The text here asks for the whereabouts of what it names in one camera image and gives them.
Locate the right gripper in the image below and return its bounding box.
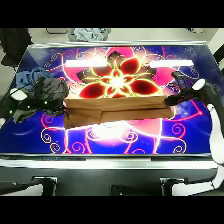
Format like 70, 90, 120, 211
164, 91, 195, 107

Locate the brown shirt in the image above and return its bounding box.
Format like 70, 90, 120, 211
62, 94, 176, 130

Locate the heap of clothes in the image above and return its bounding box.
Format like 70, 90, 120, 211
67, 27, 112, 43

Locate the grey garment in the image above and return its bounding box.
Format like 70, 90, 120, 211
11, 77, 70, 123

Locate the blue garment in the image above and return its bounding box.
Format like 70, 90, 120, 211
14, 66, 52, 92

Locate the silver frame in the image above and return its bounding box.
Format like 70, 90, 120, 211
0, 152, 224, 197

